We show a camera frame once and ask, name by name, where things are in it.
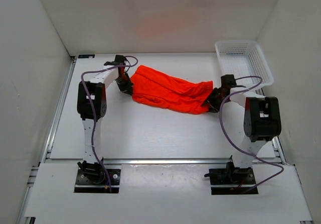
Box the orange shorts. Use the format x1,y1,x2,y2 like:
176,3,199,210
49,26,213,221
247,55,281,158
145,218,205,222
131,65,214,115

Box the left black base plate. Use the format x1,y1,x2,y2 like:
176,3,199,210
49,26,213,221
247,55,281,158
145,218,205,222
74,168,121,194

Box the aluminium front rail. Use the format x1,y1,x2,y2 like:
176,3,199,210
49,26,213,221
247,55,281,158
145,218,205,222
43,157,282,165

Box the white plastic basket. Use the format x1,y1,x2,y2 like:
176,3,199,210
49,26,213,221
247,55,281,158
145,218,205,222
215,40,274,90

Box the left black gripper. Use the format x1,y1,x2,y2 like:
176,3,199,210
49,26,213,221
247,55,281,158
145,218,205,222
115,73,134,95

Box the black corner label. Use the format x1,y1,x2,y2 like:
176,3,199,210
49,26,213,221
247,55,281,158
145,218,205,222
78,54,95,59

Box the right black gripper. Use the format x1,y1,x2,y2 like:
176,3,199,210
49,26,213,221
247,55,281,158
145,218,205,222
202,88,230,114

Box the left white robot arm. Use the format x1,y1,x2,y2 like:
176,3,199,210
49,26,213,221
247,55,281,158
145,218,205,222
76,55,138,186

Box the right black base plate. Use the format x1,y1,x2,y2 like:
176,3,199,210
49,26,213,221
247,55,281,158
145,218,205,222
204,168,258,195

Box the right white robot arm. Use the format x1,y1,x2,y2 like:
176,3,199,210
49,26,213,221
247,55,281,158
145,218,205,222
202,74,281,184

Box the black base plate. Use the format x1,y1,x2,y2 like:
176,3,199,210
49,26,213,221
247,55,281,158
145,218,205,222
74,168,121,194
204,168,258,195

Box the aluminium left rail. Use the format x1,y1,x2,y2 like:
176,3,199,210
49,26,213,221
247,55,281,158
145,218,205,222
39,56,77,164

